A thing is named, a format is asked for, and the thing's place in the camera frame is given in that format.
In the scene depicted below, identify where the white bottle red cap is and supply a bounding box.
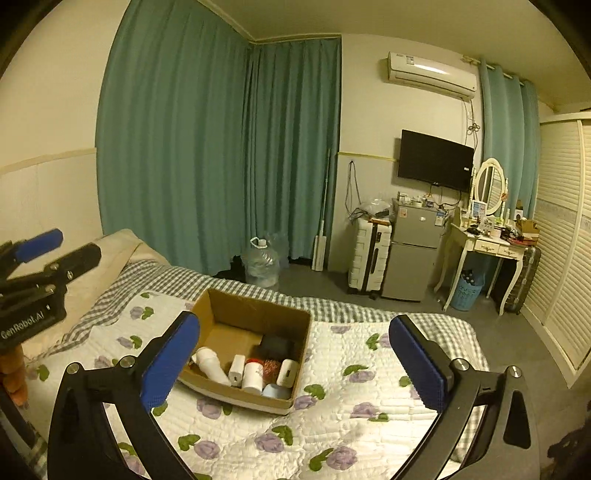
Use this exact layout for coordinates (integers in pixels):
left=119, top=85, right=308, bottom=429
left=242, top=359, right=264, bottom=395

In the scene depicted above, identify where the light blue earbuds case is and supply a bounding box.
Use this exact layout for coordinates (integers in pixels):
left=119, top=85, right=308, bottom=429
left=263, top=384, right=291, bottom=400

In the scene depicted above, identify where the pink rose card case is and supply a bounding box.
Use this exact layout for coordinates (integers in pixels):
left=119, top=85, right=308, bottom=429
left=263, top=359, right=281, bottom=384

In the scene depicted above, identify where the black cylindrical bottle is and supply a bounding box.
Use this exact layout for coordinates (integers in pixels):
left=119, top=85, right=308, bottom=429
left=257, top=335, right=294, bottom=362

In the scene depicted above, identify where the person's left hand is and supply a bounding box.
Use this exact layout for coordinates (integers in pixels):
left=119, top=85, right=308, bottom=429
left=0, top=345, right=28, bottom=407

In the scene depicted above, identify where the beige blanket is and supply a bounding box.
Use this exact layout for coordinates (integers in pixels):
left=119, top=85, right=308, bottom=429
left=23, top=229, right=170, bottom=359

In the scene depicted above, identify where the grey checked bed sheet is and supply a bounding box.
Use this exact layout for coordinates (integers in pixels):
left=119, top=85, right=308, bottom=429
left=0, top=258, right=491, bottom=480

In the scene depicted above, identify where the large white charger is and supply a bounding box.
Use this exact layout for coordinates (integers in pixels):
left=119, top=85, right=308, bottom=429
left=191, top=347, right=231, bottom=386

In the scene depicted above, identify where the white louvred wardrobe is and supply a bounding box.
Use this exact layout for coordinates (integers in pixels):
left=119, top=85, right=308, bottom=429
left=522, top=111, right=590, bottom=388

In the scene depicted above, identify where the dark checked suitcase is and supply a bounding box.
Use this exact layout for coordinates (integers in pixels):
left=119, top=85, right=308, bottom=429
left=504, top=246, right=542, bottom=314

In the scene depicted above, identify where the floral quilted bedspread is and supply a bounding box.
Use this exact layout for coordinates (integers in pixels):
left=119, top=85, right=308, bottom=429
left=21, top=292, right=437, bottom=479

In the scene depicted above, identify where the large green curtain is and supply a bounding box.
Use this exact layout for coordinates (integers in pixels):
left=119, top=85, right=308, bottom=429
left=95, top=1, right=342, bottom=274

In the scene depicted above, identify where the blue laundry basket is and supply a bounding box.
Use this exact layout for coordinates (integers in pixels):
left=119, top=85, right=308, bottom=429
left=451, top=275, right=484, bottom=311

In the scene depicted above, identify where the small white charger block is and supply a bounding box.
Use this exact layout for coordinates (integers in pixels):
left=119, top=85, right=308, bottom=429
left=228, top=354, right=245, bottom=387

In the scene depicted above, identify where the large clear water jug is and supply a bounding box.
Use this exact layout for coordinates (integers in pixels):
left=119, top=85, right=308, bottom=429
left=242, top=237, right=280, bottom=289

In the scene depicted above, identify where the brown cardboard box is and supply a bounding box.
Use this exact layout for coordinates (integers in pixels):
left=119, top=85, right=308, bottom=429
left=179, top=288, right=311, bottom=415

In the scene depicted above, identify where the white dressing table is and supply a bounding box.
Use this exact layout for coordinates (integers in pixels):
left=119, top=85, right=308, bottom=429
left=434, top=224, right=526, bottom=316

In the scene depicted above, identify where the grey power bank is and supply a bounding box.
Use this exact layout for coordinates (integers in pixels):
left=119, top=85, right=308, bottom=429
left=276, top=359, right=300, bottom=389

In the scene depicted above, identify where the silver mini fridge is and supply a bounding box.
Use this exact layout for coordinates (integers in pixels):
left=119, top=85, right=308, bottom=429
left=382, top=200, right=445, bottom=302

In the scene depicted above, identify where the white flat mop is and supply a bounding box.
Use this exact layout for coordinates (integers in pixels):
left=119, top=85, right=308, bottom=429
left=311, top=149, right=332, bottom=272

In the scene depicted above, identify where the white suitcase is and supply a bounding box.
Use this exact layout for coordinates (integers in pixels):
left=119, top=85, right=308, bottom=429
left=348, top=218, right=392, bottom=294

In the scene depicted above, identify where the oval white vanity mirror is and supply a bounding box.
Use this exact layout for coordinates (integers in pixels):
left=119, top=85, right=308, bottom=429
left=473, top=157, right=508, bottom=215

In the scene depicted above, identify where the clear plastic bag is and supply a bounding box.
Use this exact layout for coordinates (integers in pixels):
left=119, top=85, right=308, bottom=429
left=356, top=198, right=392, bottom=219

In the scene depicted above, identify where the right green curtain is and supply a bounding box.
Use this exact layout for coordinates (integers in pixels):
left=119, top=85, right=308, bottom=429
left=479, top=61, right=541, bottom=218

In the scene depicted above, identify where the white air conditioner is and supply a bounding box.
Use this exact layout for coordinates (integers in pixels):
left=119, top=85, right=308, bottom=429
left=388, top=52, right=478, bottom=101

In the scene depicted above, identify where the black hanging cable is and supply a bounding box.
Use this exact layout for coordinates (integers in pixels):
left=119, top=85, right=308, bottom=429
left=344, top=160, right=364, bottom=218

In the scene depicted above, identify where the black wall television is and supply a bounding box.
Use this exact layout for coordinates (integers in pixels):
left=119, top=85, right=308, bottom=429
left=398, top=130, right=475, bottom=193

